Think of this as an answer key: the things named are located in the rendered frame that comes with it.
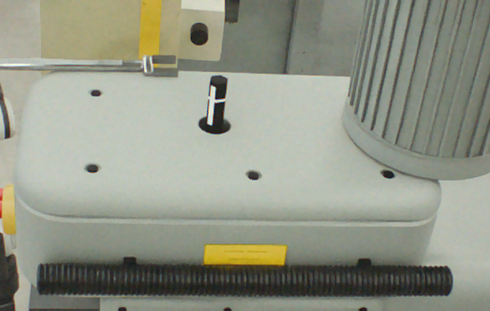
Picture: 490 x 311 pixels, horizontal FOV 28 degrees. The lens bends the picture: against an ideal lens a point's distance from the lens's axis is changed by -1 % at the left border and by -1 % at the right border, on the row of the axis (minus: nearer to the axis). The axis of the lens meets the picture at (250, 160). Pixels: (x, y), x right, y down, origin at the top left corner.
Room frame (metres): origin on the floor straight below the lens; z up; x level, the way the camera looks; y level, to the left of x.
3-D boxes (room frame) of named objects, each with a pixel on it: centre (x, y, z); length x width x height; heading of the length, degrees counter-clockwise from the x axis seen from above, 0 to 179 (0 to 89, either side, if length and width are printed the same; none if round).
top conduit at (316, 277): (0.79, -0.01, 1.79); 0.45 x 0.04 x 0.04; 100
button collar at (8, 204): (0.89, 0.27, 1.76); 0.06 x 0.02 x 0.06; 10
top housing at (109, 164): (0.93, 0.03, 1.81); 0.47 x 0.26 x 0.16; 100
